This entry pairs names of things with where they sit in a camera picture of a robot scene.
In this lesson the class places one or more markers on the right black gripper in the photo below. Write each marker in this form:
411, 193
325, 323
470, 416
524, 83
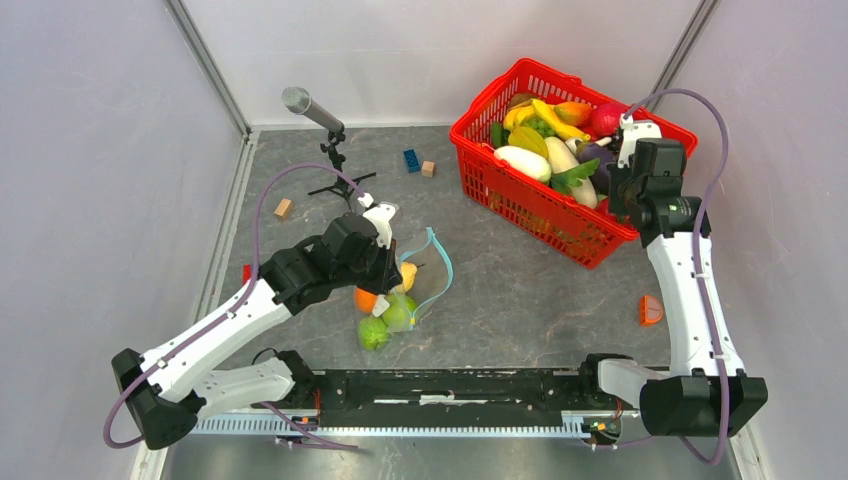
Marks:
617, 174

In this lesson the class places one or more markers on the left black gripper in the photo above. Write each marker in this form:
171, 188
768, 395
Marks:
389, 276

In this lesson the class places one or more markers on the orange fruit toy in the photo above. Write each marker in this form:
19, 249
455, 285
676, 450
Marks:
364, 301

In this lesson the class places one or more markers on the yellow lemon toy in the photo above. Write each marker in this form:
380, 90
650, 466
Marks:
408, 272

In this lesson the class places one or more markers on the clear zip top bag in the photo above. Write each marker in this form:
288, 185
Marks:
434, 278

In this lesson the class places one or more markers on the green apple toy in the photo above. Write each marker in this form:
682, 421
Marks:
399, 316

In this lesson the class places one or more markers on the orange mango toy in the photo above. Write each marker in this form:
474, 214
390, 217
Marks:
575, 114

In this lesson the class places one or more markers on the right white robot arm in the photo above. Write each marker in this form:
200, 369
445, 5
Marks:
706, 391

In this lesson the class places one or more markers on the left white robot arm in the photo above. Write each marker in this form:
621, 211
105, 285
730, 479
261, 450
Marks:
169, 389

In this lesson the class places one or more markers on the black tripod stand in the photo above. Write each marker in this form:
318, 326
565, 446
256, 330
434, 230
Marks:
340, 187

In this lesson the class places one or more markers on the wooden block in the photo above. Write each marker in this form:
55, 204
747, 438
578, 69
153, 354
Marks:
284, 209

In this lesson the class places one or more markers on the white radish toy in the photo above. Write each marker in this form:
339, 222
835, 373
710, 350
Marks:
569, 176

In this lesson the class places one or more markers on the red apple toy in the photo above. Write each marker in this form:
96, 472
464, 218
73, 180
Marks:
605, 119

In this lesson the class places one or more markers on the blue toy brick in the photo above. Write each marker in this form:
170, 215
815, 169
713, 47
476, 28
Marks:
411, 160

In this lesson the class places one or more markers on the small wooden cube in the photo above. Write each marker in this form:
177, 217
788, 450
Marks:
428, 169

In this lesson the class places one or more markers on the red plastic basket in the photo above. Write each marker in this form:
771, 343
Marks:
587, 236

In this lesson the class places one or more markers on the orange slice toy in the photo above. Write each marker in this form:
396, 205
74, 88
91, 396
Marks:
651, 310

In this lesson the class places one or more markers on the green grapes toy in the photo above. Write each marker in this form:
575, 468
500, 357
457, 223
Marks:
541, 127

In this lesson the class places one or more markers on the white cucumber toy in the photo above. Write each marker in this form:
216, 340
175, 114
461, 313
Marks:
526, 162

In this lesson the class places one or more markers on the yellow banana bunch toy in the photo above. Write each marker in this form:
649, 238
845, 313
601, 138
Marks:
517, 116

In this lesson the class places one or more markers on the grey microphone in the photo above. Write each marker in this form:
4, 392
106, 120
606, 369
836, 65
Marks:
299, 102

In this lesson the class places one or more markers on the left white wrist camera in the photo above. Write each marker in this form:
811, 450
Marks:
381, 215

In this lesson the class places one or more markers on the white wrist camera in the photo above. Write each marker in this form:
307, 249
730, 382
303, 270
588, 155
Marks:
381, 215
631, 131

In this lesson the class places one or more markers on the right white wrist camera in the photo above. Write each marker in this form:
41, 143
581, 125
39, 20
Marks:
631, 131

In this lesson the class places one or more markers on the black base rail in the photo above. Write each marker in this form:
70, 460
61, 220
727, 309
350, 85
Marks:
451, 398

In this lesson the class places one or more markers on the white cable duct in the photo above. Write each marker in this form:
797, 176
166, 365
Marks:
269, 424

